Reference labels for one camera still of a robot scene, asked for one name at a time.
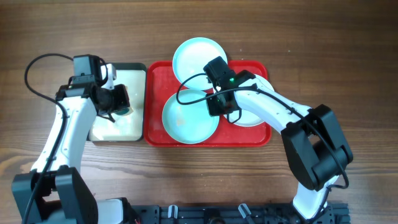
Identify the black tray with soapy water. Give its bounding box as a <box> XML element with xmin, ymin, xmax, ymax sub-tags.
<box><xmin>88</xmin><ymin>63</ymin><xmax>147</xmax><ymax>142</ymax></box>

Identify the green scrubbing sponge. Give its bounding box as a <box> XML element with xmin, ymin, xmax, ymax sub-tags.
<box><xmin>116</xmin><ymin>107</ymin><xmax>134</xmax><ymax>116</ymax></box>

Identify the white plate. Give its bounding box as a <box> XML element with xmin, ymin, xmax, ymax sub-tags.
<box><xmin>224</xmin><ymin>75</ymin><xmax>274</xmax><ymax>127</ymax></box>

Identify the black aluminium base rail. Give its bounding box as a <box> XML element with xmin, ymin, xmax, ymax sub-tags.
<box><xmin>133</xmin><ymin>203</ymin><xmax>351</xmax><ymax>224</ymax></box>

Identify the red plastic tray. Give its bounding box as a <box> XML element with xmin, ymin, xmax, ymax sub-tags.
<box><xmin>143</xmin><ymin>60</ymin><xmax>272</xmax><ymax>147</ymax></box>

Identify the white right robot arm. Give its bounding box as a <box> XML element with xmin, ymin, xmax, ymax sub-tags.
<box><xmin>206</xmin><ymin>76</ymin><xmax>353</xmax><ymax>223</ymax></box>

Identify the light blue plate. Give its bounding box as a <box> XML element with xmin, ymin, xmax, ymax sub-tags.
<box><xmin>172</xmin><ymin>37</ymin><xmax>228</xmax><ymax>83</ymax></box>

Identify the pale green plate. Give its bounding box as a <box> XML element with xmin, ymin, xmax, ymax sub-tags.
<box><xmin>162</xmin><ymin>89</ymin><xmax>220</xmax><ymax>144</ymax></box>

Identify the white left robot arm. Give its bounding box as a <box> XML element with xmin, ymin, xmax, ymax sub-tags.
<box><xmin>12</xmin><ymin>85</ymin><xmax>134</xmax><ymax>223</ymax></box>

